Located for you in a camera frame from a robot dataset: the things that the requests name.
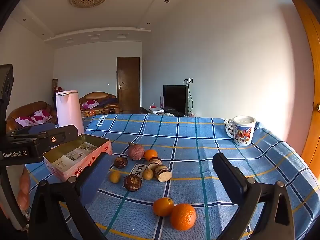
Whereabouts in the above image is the printed paper leaflet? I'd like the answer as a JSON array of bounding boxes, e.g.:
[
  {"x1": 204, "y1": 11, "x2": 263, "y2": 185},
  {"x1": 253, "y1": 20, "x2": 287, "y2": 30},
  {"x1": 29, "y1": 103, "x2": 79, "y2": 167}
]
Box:
[{"x1": 54, "y1": 142, "x2": 98, "y2": 170}]

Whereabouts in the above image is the purple sweet potato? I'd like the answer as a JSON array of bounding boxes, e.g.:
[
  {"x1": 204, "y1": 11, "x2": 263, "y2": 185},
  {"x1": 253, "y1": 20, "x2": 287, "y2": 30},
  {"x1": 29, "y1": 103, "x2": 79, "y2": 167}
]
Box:
[{"x1": 127, "y1": 142, "x2": 145, "y2": 161}]

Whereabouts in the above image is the black television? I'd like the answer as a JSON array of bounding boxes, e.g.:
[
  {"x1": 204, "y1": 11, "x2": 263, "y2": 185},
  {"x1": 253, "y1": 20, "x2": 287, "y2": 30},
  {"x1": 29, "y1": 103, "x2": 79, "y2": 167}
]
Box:
[{"x1": 163, "y1": 84, "x2": 189, "y2": 115}]

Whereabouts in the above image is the golden metal tray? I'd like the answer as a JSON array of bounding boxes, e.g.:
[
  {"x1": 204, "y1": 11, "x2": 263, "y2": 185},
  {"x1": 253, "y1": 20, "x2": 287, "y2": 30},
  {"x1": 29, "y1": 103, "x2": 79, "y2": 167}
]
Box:
[{"x1": 43, "y1": 134, "x2": 112, "y2": 182}]

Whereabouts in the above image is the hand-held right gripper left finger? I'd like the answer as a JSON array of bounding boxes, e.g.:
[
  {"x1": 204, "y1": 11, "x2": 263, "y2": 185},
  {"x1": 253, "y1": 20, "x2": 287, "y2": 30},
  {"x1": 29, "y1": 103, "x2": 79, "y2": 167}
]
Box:
[{"x1": 28, "y1": 152, "x2": 113, "y2": 240}]

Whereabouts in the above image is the blue plaid tablecloth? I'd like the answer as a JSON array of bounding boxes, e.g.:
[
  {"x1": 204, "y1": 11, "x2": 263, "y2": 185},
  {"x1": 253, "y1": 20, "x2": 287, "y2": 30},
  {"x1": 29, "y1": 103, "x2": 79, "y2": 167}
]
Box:
[{"x1": 25, "y1": 113, "x2": 316, "y2": 240}]

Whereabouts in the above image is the brown leather armchair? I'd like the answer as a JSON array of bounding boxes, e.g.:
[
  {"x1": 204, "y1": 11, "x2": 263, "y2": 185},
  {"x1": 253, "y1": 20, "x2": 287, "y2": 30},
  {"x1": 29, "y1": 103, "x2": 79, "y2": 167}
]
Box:
[{"x1": 79, "y1": 91, "x2": 120, "y2": 117}]

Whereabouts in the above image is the purple cloth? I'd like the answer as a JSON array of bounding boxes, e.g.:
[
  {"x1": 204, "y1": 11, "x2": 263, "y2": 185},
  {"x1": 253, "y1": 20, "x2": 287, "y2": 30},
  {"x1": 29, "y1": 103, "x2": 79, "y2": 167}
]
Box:
[{"x1": 99, "y1": 98, "x2": 118, "y2": 108}]

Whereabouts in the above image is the white floral pillow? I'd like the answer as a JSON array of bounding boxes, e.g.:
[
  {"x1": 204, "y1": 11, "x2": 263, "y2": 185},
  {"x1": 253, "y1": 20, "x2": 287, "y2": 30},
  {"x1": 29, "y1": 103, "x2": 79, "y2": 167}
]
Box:
[{"x1": 15, "y1": 109, "x2": 53, "y2": 127}]

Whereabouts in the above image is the dark brown door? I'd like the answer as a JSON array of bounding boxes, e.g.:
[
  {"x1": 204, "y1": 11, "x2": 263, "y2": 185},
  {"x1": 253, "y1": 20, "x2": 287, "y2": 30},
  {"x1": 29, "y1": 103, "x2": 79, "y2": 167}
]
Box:
[{"x1": 116, "y1": 57, "x2": 140, "y2": 114}]

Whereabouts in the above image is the small orange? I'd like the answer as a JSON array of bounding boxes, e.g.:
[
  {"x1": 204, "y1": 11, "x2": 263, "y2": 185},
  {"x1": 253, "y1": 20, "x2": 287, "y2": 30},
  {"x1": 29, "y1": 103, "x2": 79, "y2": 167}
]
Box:
[{"x1": 144, "y1": 149, "x2": 158, "y2": 161}]

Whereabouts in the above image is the dark brown round fruit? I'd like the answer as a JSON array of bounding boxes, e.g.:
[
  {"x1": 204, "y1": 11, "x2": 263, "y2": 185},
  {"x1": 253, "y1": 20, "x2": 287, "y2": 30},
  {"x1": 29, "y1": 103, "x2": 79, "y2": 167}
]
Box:
[
  {"x1": 114, "y1": 156, "x2": 128, "y2": 169},
  {"x1": 123, "y1": 174, "x2": 143, "y2": 192}
]

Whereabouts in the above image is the white printed mug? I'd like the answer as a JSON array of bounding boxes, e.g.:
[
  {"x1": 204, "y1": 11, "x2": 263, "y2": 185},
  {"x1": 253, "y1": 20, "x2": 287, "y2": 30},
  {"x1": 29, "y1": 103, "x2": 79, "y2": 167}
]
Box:
[{"x1": 226, "y1": 116, "x2": 257, "y2": 147}]

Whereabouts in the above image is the black power cable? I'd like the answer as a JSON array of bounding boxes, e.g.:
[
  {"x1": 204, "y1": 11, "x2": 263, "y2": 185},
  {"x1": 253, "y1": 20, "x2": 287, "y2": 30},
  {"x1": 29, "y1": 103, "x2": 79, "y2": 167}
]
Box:
[{"x1": 187, "y1": 82, "x2": 195, "y2": 117}]

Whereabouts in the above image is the pink kettle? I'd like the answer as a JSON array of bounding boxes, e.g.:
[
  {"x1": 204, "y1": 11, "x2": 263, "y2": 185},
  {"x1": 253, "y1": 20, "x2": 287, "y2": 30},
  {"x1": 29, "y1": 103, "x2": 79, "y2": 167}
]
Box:
[{"x1": 55, "y1": 90, "x2": 85, "y2": 135}]

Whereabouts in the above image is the orange wooden door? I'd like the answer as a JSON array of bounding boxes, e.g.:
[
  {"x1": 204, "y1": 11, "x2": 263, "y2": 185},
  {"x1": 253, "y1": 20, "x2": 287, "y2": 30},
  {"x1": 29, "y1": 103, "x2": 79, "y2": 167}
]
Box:
[{"x1": 287, "y1": 0, "x2": 320, "y2": 178}]

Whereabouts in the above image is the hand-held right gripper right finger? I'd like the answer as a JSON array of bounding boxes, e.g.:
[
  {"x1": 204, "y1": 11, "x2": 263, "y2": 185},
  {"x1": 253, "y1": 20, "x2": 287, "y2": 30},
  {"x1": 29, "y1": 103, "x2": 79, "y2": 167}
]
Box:
[{"x1": 212, "y1": 152, "x2": 295, "y2": 240}]

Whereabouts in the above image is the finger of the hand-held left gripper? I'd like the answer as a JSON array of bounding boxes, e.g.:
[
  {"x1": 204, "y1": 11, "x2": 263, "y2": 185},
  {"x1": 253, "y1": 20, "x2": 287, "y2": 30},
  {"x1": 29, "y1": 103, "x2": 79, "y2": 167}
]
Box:
[{"x1": 6, "y1": 124, "x2": 78, "y2": 153}]

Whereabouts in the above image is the brown leather sofa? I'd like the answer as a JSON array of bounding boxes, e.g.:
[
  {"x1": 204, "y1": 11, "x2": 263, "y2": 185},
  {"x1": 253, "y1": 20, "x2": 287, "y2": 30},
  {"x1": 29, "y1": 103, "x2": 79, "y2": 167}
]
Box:
[{"x1": 5, "y1": 101, "x2": 58, "y2": 133}]

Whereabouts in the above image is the person's left hand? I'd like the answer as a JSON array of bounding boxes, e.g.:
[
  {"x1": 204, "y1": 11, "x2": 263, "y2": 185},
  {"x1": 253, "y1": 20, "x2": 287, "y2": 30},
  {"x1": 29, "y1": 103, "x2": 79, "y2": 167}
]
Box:
[{"x1": 18, "y1": 166, "x2": 32, "y2": 209}]

